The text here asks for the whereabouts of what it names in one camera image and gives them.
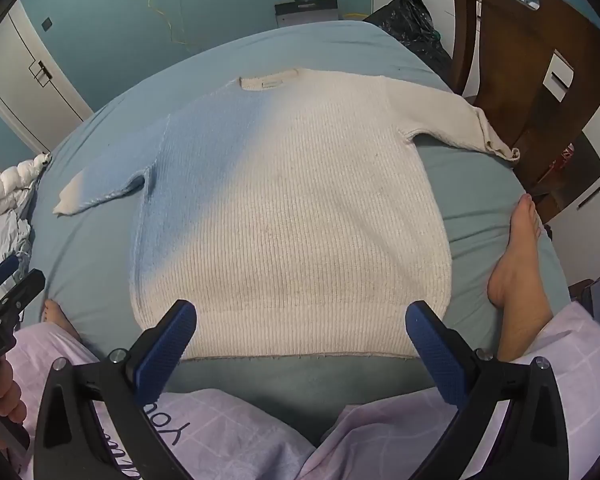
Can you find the brown wooden chair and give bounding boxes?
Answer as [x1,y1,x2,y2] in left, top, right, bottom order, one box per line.
[450,0,600,224]

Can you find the person's left hand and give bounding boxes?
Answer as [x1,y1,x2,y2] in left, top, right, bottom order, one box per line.
[0,359,27,426]

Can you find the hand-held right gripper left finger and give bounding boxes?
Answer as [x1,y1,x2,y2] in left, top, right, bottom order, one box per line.
[33,299,198,480]

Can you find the yellow hanging cables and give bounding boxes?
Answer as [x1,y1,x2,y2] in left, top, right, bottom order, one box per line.
[147,0,191,50]

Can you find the white door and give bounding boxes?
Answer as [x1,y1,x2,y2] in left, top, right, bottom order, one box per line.
[0,0,94,157]

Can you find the person's right foot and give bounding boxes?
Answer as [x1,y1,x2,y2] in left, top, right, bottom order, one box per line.
[486,195,554,362]

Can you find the white towel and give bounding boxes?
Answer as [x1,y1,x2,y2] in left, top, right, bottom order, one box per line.
[52,67,522,361]

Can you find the black and grey case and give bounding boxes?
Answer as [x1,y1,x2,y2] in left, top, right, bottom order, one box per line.
[274,0,340,29]

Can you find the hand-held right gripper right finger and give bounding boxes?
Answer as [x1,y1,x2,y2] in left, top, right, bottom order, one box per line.
[405,300,571,480]

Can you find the person's foot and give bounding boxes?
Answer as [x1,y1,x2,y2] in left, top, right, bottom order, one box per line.
[42,299,82,342]
[486,195,554,362]

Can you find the person's left foot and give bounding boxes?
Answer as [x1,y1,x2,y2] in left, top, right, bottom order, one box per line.
[42,299,82,342]

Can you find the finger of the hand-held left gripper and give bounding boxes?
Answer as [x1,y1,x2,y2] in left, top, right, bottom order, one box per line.
[0,269,47,322]
[0,254,21,301]

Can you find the black plastic bag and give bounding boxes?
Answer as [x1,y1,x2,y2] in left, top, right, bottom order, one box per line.
[362,0,453,88]

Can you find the red patterned item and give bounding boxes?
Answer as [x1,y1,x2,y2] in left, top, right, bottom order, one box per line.
[551,142,577,172]

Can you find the pale blue crumpled cloth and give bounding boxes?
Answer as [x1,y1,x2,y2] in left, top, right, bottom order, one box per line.
[0,207,34,283]

